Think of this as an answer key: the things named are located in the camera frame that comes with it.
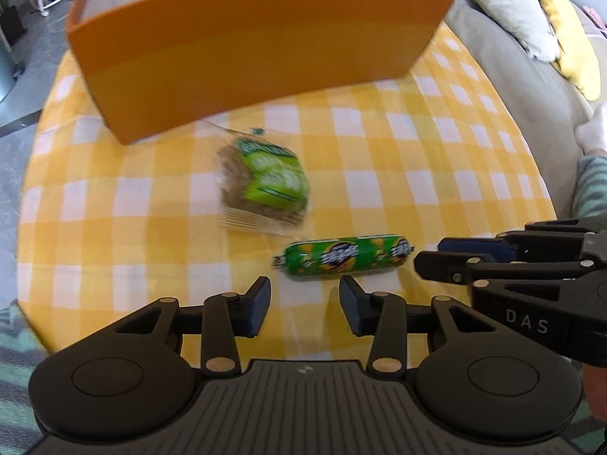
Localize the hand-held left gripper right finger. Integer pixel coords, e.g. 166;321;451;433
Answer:
339;276;503;374

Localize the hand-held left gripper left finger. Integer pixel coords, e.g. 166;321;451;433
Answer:
114;276;272;374

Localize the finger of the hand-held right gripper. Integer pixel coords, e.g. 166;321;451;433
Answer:
437;215;607;266
414;251;596;290

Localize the green sausage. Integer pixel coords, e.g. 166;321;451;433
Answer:
272;234;415;280

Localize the green label clear snack packet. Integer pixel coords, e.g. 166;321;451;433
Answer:
215;126;311;238

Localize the orange cardboard box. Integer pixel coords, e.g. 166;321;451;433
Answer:
65;0;453;145

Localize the person's right forearm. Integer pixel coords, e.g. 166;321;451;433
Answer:
581;362;607;425

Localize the yellow checked tablecloth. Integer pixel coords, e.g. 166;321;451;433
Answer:
16;24;558;370

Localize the white sock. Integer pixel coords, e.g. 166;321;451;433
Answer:
575;102;607;155

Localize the beige sofa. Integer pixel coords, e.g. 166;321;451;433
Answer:
412;0;607;219

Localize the yellow cushion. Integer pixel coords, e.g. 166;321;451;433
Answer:
524;0;603;100

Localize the cream cushion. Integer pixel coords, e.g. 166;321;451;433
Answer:
441;0;563;62

